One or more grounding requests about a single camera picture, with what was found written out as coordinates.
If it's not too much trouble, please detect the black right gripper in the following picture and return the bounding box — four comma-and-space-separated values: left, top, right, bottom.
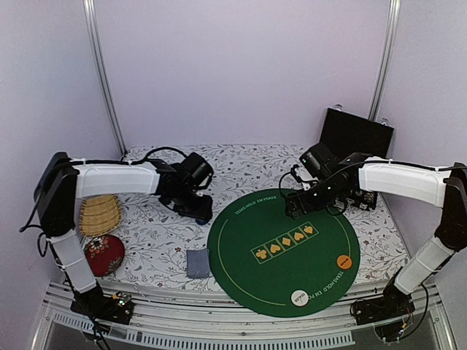
287, 175, 346, 219

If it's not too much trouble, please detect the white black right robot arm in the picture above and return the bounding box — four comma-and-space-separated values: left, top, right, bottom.
283, 143, 466, 324

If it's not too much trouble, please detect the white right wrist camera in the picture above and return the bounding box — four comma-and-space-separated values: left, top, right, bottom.
290, 164, 318, 191

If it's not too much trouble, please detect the black poker chip case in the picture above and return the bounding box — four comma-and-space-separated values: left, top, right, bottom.
317, 106, 395, 211

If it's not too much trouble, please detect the left aluminium frame post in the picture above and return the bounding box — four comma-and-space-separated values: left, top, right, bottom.
82, 0, 127, 155

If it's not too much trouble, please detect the white dealer button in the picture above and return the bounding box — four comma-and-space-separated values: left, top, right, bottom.
290, 289, 310, 307

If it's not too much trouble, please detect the aluminium frame post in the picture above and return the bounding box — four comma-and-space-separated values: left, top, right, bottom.
368, 0, 401, 121
82, 0, 127, 155

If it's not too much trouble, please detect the blue playing card deck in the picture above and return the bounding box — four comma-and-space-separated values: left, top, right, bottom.
186, 249, 210, 279

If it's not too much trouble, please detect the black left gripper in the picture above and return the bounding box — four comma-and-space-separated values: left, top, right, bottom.
169, 187, 214, 222

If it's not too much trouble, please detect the woven bamboo basket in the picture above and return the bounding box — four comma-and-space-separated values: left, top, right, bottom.
79, 195, 122, 238

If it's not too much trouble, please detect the round green poker mat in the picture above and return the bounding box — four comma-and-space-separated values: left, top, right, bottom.
207, 189, 360, 318

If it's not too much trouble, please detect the floral white table cloth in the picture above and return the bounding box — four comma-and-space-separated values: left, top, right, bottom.
105, 144, 409, 292

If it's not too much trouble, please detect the red floral round cushion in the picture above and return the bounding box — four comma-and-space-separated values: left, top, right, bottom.
84, 235, 125, 277

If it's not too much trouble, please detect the orange blind button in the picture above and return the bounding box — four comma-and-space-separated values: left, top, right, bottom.
336, 254, 353, 271

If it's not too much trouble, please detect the right aluminium frame post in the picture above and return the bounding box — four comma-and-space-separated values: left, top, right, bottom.
368, 0, 401, 121

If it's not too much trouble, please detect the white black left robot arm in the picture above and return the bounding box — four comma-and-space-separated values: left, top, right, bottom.
31, 152, 214, 324

